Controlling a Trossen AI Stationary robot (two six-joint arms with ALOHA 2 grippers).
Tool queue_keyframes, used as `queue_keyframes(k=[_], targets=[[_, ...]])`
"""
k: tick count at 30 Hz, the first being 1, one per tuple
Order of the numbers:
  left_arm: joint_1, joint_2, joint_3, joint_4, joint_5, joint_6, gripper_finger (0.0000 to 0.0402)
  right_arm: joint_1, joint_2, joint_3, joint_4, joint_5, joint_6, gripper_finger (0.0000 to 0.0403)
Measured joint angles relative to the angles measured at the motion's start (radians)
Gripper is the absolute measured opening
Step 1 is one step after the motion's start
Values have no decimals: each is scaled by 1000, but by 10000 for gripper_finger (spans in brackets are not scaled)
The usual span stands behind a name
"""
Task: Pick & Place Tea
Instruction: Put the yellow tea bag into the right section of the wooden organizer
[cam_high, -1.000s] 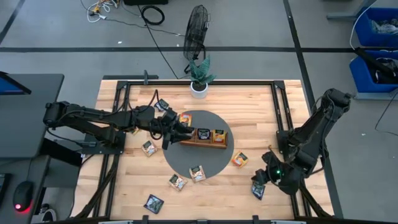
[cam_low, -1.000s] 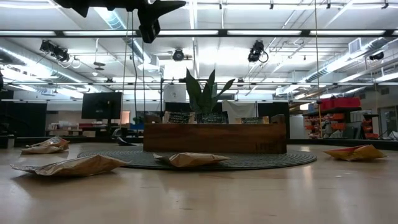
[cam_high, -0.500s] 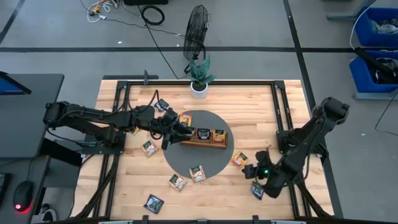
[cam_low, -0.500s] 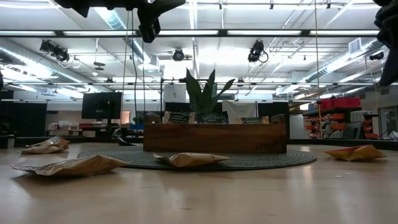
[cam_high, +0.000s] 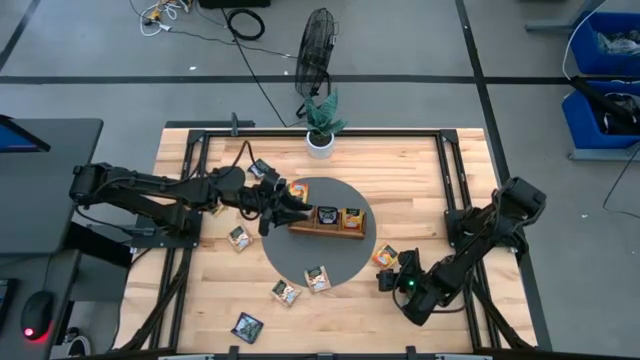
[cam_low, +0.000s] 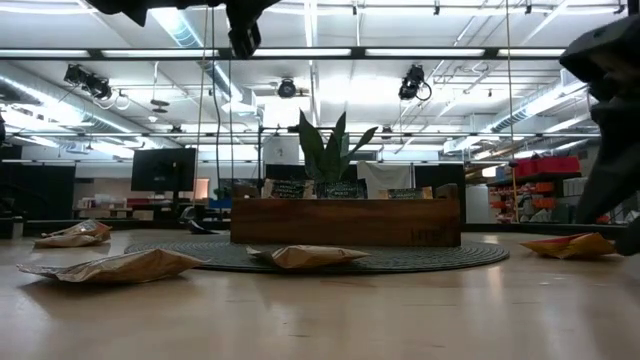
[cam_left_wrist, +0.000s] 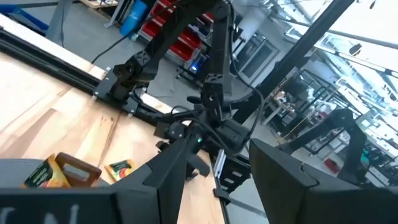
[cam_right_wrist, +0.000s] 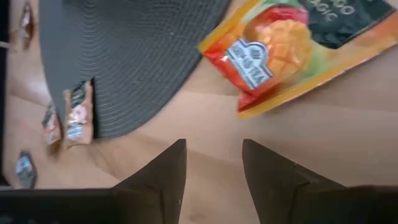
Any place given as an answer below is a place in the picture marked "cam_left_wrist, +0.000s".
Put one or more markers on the grey round woven placemat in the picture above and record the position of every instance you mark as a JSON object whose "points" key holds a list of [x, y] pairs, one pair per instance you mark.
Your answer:
{"points": [[12, 171]]}

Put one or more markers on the shelf with red bins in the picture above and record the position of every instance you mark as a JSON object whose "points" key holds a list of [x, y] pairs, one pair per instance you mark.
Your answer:
{"points": [[152, 29]]}

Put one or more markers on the black rig upright post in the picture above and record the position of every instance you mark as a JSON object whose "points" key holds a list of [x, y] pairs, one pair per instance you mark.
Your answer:
{"points": [[311, 40]]}

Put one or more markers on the blue cylinder tank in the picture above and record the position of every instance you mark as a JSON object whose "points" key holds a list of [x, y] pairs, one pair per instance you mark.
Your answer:
{"points": [[133, 17]]}

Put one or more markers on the blue storage bin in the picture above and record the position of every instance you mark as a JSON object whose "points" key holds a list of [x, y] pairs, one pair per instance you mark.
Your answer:
{"points": [[21, 15]]}

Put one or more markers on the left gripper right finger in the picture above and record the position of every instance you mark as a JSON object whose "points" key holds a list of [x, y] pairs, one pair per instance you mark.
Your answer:
{"points": [[311, 202]]}

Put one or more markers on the orange fruit tea packet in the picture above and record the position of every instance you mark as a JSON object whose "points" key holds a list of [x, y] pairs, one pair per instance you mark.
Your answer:
{"points": [[43, 177], [119, 169]]}

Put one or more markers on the black background robot arm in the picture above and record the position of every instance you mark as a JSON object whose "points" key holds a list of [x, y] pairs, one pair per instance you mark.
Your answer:
{"points": [[348, 133]]}

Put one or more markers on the grey metal desk leg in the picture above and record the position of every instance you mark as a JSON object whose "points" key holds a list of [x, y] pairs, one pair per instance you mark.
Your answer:
{"points": [[59, 18]]}

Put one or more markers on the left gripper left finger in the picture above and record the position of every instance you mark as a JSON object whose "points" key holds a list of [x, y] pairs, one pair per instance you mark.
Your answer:
{"points": [[155, 193]]}

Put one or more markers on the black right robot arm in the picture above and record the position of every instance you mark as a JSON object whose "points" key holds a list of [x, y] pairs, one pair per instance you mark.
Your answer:
{"points": [[155, 49]]}

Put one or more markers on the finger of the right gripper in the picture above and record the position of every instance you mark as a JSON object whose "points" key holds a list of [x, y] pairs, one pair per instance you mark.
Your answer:
{"points": [[199, 165]]}

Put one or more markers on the wooden tea organiser box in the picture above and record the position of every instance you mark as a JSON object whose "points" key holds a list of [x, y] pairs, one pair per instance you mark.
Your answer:
{"points": [[94, 175]]}

